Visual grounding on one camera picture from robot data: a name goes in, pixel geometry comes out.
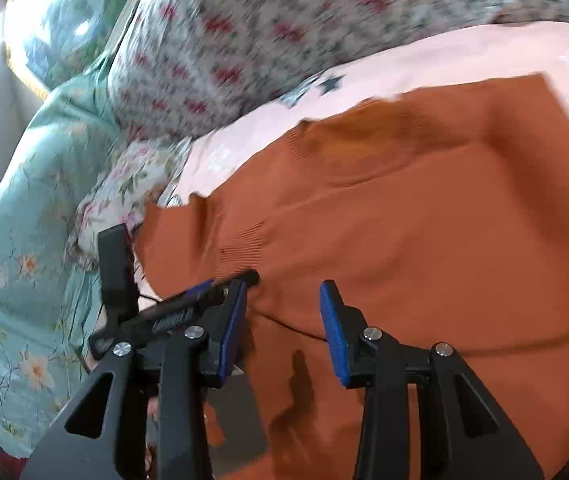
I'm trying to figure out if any orange knit sweater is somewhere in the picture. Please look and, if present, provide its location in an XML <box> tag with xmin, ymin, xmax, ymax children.
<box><xmin>135</xmin><ymin>75</ymin><xmax>569</xmax><ymax>479</ymax></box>

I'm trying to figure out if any teal floral bed sheet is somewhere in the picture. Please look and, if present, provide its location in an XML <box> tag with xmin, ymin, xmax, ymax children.
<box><xmin>0</xmin><ymin>0</ymin><xmax>139</xmax><ymax>460</ymax></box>

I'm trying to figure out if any pastel floral pillow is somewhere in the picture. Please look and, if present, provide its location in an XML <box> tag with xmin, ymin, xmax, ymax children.
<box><xmin>66</xmin><ymin>136</ymin><xmax>192</xmax><ymax>268</ymax></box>

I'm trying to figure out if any red floral grey quilt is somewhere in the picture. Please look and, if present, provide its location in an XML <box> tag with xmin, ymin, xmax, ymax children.
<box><xmin>109</xmin><ymin>0</ymin><xmax>569</xmax><ymax>139</ymax></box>

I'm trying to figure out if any pink duvet with hearts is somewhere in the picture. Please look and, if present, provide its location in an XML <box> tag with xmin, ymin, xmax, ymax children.
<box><xmin>134</xmin><ymin>22</ymin><xmax>569</xmax><ymax>302</ymax></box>

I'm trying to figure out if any black camera box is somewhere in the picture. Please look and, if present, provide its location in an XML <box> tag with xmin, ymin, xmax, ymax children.
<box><xmin>98</xmin><ymin>224</ymin><xmax>139</xmax><ymax>328</ymax></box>

